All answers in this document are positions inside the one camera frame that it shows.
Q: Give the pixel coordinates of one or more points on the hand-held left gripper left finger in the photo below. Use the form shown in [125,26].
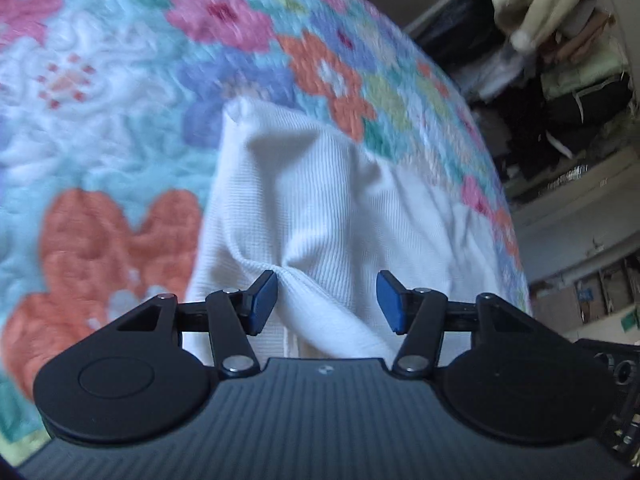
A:
[262,300]

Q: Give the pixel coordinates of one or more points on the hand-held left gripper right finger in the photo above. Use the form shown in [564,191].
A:
[390,302]

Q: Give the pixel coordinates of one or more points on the white knit garment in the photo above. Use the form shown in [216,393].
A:
[325,210]

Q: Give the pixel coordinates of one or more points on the black folded clothes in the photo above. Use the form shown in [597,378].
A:
[560,110]

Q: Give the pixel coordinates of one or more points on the cardboard box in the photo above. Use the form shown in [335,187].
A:
[555,302]

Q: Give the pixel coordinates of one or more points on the white wardrobe shelf unit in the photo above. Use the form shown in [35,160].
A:
[575,200]

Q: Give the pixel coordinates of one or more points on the floral patchwork quilt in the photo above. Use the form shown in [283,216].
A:
[125,125]

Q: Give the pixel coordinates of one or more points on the light green folded cloth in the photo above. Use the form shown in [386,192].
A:
[582,72]

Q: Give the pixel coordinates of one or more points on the cream fluffy garment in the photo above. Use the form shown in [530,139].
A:
[537,0]

